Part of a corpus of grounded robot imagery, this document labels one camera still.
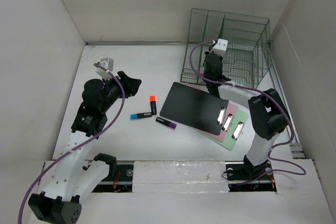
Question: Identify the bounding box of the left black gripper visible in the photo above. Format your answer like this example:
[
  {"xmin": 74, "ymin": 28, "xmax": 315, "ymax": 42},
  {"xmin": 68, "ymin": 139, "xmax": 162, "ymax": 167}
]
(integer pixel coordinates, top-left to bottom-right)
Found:
[{"xmin": 100, "ymin": 71, "xmax": 140, "ymax": 113}]

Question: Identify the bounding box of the orange highlighter marker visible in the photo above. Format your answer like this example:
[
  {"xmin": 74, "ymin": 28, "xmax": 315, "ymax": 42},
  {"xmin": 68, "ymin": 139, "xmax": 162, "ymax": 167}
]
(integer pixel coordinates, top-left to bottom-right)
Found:
[{"xmin": 150, "ymin": 95, "xmax": 157, "ymax": 115}]

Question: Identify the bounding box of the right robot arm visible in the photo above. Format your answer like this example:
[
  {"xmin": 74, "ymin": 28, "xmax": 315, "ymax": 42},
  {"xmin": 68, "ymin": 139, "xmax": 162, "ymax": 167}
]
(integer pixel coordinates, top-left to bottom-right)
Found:
[{"xmin": 203, "ymin": 52, "xmax": 289, "ymax": 181}]

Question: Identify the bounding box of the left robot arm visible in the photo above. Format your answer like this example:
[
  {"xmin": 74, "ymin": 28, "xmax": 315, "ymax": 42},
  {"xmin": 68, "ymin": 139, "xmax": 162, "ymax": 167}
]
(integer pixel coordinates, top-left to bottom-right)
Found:
[{"xmin": 28, "ymin": 71, "xmax": 142, "ymax": 223}]

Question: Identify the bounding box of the black clipboard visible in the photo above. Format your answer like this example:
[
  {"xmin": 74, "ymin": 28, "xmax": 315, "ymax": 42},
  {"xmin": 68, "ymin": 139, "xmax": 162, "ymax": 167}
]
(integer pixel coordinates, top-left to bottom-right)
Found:
[{"xmin": 160, "ymin": 82, "xmax": 228, "ymax": 135}]

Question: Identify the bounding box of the pink clipboard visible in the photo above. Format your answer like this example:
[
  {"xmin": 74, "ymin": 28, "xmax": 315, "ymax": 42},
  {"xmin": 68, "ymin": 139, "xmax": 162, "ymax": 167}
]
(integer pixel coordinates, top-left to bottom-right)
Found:
[{"xmin": 184, "ymin": 82, "xmax": 239, "ymax": 144}]

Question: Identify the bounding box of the green clipboard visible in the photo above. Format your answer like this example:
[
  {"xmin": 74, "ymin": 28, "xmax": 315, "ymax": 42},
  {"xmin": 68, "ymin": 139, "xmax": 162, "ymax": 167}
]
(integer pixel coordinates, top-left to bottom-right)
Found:
[{"xmin": 222, "ymin": 109, "xmax": 248, "ymax": 144}]

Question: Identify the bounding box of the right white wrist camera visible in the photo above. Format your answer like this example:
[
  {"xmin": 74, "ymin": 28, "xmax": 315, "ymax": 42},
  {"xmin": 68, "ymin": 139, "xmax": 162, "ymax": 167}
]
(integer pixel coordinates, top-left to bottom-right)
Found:
[{"xmin": 210, "ymin": 38, "xmax": 228, "ymax": 57}]

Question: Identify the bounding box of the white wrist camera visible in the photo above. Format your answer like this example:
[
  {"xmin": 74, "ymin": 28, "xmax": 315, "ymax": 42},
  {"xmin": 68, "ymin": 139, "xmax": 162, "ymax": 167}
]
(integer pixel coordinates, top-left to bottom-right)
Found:
[
  {"xmin": 96, "ymin": 58, "xmax": 114, "ymax": 80},
  {"xmin": 210, "ymin": 38, "xmax": 228, "ymax": 57}
]

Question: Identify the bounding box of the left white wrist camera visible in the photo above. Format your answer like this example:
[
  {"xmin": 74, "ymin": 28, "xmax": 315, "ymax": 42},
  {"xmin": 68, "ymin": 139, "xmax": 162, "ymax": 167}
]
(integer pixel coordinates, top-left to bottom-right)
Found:
[{"xmin": 96, "ymin": 58, "xmax": 114, "ymax": 80}]

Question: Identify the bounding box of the green wire desk organizer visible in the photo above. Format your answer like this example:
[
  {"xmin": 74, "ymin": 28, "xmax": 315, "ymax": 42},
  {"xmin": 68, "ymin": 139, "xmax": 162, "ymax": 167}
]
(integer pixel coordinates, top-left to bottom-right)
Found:
[{"xmin": 180, "ymin": 8, "xmax": 272, "ymax": 88}]

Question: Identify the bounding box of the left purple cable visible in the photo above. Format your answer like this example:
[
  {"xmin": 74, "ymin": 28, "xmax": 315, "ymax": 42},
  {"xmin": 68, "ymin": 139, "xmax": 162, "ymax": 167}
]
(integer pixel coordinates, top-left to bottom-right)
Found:
[{"xmin": 17, "ymin": 62, "xmax": 126, "ymax": 224}]

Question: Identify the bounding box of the purple cable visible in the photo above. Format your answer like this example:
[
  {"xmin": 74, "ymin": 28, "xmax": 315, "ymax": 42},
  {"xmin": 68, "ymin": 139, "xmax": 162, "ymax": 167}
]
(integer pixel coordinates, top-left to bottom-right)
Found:
[
  {"xmin": 189, "ymin": 40, "xmax": 307, "ymax": 185},
  {"xmin": 17, "ymin": 62, "xmax": 126, "ymax": 224}
]

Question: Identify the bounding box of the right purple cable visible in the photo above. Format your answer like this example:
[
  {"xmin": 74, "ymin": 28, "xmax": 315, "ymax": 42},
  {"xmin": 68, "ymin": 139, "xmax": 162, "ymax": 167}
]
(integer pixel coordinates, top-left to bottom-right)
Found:
[{"xmin": 189, "ymin": 40, "xmax": 307, "ymax": 185}]

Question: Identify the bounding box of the metal rail bracket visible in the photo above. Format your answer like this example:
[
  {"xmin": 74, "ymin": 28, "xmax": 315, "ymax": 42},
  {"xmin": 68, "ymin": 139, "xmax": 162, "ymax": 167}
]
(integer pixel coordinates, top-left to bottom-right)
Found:
[{"xmin": 289, "ymin": 143, "xmax": 306, "ymax": 159}]

